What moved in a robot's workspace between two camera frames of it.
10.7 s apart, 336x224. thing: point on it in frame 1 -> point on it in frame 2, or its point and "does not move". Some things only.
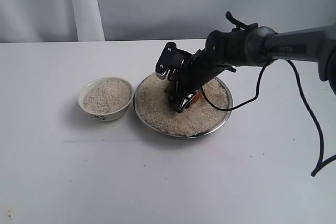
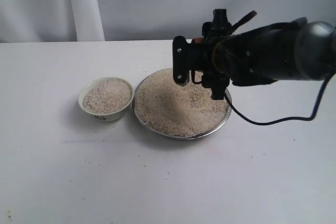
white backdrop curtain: (56, 7) does not move
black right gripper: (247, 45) -> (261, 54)
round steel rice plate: (155, 107) does not move
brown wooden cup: (171, 88) -> (198, 40)
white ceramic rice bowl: (106, 98) does not move
